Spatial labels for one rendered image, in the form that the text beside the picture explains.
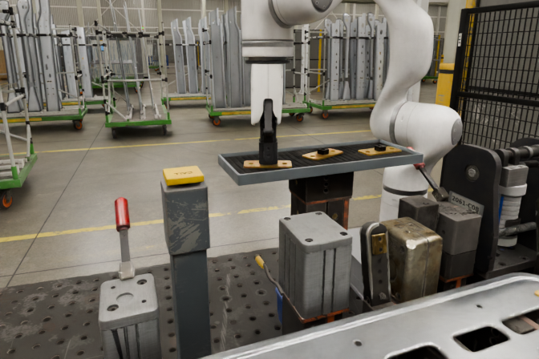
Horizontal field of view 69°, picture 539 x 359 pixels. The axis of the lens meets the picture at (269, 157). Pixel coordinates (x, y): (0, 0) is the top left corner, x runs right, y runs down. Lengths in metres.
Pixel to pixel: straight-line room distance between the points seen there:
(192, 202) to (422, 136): 0.60
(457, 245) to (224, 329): 0.58
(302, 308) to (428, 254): 0.21
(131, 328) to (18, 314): 0.76
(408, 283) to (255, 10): 0.48
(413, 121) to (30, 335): 1.06
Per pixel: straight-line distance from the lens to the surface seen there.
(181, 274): 0.71
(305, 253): 0.53
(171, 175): 0.65
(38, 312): 1.24
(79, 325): 1.15
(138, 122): 6.47
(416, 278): 0.67
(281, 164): 0.68
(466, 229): 0.76
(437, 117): 1.02
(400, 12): 1.00
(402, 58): 1.00
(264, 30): 0.62
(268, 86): 0.61
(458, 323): 0.63
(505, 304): 0.70
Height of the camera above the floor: 1.36
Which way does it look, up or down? 15 degrees down
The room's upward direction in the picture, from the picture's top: straight up
